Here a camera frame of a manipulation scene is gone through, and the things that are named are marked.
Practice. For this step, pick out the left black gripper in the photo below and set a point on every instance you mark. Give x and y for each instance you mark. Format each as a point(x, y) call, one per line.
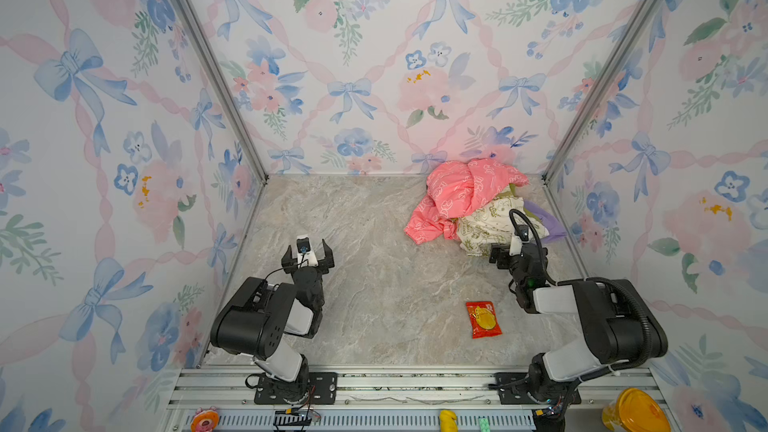
point(306, 268)

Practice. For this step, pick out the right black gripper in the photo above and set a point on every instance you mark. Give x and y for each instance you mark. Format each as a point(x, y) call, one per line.
point(508, 260)

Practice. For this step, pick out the purple cloth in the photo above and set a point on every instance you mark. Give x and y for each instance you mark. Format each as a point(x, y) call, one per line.
point(552, 222)

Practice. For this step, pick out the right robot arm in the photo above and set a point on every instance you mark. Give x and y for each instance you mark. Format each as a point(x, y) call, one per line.
point(617, 330)

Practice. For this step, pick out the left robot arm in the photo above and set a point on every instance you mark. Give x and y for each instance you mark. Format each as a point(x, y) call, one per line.
point(260, 314)

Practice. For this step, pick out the cream leaf-print cloth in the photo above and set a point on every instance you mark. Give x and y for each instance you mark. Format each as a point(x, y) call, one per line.
point(491, 224)

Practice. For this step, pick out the pink patterned cloth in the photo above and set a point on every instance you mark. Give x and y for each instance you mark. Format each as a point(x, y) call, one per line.
point(455, 190)

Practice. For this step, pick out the red snack packet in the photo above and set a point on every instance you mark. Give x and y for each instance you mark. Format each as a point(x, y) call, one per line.
point(483, 319)

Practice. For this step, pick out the small green object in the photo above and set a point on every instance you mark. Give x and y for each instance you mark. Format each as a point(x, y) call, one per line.
point(484, 425)

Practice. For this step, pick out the small yellow object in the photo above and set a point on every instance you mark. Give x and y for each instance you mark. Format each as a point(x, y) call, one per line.
point(448, 421)

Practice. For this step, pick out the pink yellow tape roll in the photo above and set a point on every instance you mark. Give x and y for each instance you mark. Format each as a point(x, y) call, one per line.
point(205, 420)

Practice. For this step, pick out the yellow lidded container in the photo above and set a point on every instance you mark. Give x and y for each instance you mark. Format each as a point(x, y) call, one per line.
point(635, 411)

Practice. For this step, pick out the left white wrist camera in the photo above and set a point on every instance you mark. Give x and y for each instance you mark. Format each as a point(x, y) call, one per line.
point(306, 254)

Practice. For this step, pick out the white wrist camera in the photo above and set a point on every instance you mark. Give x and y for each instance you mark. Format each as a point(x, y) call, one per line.
point(521, 236)
point(306, 254)

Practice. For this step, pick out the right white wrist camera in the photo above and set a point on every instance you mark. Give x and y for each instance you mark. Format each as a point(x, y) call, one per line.
point(521, 236)

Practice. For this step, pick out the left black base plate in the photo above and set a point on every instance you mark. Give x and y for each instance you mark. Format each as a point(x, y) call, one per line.
point(315, 388)

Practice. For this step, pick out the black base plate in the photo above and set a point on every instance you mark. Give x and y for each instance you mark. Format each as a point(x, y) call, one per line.
point(516, 388)
point(315, 388)

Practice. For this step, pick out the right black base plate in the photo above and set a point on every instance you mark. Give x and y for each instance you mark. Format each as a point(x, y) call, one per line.
point(516, 388)

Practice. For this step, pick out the aluminium mounting rail base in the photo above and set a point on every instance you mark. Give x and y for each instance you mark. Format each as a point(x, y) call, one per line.
point(369, 398)

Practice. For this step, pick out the right aluminium corner post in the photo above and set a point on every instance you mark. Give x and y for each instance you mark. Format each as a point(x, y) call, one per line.
point(620, 54)

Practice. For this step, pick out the aluminium corner post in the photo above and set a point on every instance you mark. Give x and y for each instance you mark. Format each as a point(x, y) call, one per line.
point(620, 54)
point(207, 58)

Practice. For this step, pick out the left aluminium corner post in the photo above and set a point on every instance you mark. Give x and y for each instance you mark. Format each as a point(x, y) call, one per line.
point(207, 58)

